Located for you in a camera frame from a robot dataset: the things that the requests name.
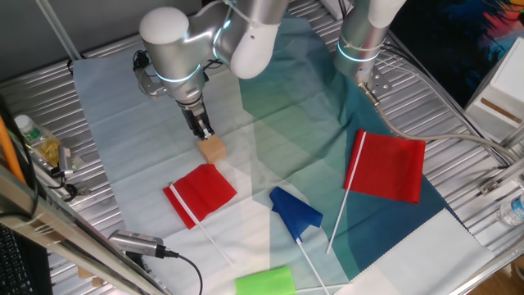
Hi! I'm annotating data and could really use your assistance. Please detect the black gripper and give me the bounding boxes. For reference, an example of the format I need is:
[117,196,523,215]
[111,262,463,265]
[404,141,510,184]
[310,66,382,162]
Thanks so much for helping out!
[179,100,216,141]

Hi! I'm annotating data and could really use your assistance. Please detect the small wooden block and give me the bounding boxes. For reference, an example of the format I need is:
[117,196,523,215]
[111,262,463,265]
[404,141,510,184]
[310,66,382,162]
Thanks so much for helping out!
[196,134,228,166]

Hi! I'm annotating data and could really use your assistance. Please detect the small red flag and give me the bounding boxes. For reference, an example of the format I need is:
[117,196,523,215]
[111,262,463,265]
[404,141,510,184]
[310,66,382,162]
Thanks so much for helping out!
[162,163,238,266]

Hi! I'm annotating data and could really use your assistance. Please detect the teal and white tablecloth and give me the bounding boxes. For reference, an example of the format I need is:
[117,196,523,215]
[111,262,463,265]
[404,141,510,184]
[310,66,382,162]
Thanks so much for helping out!
[72,3,497,295]

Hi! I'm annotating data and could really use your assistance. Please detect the blue flag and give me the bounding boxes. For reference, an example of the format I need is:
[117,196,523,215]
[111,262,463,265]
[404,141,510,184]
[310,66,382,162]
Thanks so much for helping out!
[269,186,331,295]

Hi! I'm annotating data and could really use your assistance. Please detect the yellow liquid bottle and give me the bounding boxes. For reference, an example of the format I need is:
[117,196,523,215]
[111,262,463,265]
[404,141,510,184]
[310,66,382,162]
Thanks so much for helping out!
[14,114,63,167]

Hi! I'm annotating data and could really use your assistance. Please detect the green flag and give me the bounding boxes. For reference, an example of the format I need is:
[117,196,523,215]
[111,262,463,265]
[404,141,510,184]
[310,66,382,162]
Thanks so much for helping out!
[234,265,350,295]

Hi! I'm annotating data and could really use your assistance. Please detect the thin aluminium profile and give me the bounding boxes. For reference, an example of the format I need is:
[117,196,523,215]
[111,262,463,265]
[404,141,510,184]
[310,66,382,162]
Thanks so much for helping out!
[34,0,83,62]

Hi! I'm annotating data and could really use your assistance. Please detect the large red flag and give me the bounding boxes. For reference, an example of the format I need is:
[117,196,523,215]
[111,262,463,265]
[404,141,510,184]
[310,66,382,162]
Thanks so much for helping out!
[325,129,427,256]

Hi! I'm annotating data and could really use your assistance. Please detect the orange pole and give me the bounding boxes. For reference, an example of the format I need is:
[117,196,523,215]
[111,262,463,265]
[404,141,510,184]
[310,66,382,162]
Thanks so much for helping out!
[0,114,26,185]

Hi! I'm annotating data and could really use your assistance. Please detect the black keyboard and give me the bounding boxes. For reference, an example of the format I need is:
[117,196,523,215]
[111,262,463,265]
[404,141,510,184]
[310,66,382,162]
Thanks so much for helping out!
[0,224,54,295]

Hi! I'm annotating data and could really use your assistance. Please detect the dark colourful backdrop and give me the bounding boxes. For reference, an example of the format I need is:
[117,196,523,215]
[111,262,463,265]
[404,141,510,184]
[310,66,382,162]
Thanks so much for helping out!
[388,0,524,107]

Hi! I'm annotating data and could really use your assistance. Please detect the white box with slot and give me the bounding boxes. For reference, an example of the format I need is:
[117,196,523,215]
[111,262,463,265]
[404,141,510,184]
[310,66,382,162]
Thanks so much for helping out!
[463,36,524,143]

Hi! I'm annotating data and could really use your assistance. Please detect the clear water bottle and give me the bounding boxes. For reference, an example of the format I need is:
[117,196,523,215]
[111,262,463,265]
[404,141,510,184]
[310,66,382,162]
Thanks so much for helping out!
[496,193,524,227]

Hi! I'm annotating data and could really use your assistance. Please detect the wrist camera with grey bracket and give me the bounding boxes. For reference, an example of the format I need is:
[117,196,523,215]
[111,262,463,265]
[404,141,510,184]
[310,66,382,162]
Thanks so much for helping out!
[132,48,165,102]

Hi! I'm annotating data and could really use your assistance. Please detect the silver exterior camera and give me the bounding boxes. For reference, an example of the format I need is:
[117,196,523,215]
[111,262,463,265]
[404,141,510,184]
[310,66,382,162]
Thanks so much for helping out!
[107,229,180,261]

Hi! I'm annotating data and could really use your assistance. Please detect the black camera cable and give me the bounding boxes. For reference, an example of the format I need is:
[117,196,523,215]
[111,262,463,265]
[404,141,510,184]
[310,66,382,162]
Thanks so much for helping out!
[163,249,205,295]

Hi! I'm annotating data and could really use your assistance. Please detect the aluminium frame bar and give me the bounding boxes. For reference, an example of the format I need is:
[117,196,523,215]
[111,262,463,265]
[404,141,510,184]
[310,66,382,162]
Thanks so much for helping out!
[0,163,167,295]

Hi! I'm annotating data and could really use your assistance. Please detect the grey base hose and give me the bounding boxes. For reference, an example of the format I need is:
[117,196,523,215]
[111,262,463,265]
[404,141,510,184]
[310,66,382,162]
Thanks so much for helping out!
[359,81,522,161]

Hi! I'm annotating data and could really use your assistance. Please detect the black base cable bundle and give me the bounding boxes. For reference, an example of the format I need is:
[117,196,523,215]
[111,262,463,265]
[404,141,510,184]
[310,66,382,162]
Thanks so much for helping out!
[382,31,511,167]

